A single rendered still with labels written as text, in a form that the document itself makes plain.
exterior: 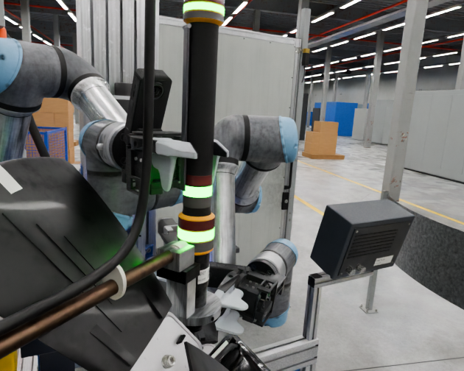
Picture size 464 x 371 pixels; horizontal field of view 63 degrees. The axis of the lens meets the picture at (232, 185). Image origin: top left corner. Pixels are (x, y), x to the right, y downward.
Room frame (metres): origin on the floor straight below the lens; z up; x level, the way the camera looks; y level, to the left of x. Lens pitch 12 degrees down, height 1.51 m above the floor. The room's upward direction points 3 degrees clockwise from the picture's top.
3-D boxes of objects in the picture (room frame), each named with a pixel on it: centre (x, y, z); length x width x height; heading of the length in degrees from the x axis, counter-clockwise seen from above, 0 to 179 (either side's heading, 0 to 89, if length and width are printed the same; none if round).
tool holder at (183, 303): (0.42, 0.04, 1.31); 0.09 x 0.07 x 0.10; 154
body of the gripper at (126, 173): (0.52, 0.12, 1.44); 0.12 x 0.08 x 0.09; 39
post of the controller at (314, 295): (1.00, -0.25, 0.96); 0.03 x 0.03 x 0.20; 29
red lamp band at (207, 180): (0.43, 0.04, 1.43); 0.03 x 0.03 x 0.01
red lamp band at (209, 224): (0.43, 0.04, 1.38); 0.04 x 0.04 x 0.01
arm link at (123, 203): (0.66, 0.20, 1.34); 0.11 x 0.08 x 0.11; 143
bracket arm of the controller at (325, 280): (1.05, -0.34, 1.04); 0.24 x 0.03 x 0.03; 119
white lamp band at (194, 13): (0.43, 0.04, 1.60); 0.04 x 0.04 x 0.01
